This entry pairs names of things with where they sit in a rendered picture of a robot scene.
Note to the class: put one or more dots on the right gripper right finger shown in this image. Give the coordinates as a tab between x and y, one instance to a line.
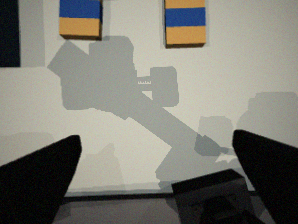
272	169

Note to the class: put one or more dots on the orange welding electrode pack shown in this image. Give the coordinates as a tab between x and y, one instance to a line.
185	23

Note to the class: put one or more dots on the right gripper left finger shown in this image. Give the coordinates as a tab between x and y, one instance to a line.
33	187

